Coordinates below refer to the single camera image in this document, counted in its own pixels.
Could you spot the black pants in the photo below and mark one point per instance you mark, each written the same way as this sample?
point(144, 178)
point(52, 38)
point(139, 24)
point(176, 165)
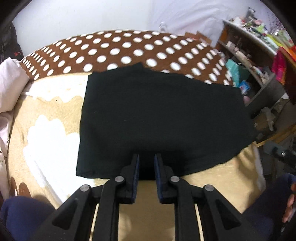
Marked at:
point(135, 110)

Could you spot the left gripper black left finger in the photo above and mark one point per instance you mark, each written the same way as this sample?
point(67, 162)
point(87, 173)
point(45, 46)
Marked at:
point(128, 189)

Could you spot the person's right hand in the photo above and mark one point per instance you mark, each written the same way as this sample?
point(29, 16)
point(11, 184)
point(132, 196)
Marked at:
point(289, 209)

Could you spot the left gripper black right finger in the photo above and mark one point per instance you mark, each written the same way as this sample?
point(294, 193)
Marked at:
point(163, 173)

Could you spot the cluttered wooden shelf unit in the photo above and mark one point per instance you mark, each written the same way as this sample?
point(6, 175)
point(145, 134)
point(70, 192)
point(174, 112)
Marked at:
point(262, 65)

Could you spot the cardboard box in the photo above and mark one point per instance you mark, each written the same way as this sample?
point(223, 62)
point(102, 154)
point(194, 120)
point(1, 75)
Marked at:
point(198, 36)

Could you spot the white pillow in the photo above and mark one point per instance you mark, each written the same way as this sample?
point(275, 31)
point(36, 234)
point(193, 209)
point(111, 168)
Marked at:
point(13, 80)

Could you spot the black bag on wall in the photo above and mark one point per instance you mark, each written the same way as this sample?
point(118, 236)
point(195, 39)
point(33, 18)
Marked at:
point(9, 45)

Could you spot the brown polka dot blanket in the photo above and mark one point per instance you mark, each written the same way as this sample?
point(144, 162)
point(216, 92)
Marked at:
point(45, 141)

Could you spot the dark blue trouser leg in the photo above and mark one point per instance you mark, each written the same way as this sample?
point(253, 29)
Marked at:
point(22, 216)

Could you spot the clear plastic bottle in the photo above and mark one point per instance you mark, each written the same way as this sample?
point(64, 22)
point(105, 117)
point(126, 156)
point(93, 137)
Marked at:
point(163, 27)

